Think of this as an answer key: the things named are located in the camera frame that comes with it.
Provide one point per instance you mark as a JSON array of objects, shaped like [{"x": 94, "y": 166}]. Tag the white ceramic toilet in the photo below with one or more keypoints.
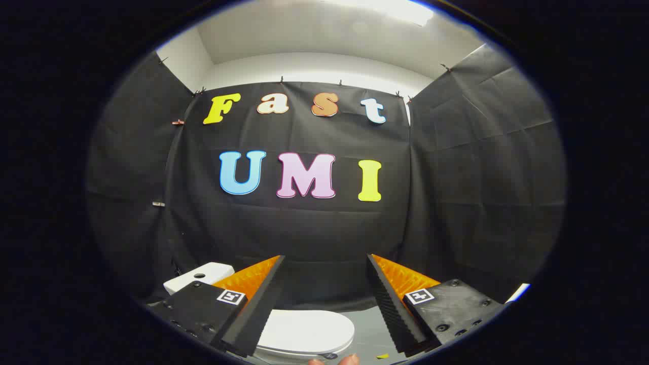
[{"x": 203, "y": 276}]

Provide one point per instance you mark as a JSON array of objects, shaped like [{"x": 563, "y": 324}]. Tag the white toilet lid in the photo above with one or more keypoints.
[{"x": 304, "y": 329}]

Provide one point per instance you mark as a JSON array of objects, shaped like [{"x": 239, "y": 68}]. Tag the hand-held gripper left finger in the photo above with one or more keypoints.
[{"x": 263, "y": 304}]

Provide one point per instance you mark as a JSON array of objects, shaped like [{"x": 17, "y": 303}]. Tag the black backdrop cloth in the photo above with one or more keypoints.
[{"x": 304, "y": 233}]

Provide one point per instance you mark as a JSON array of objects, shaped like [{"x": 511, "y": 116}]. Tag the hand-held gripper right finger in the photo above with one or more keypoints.
[{"x": 388, "y": 304}]

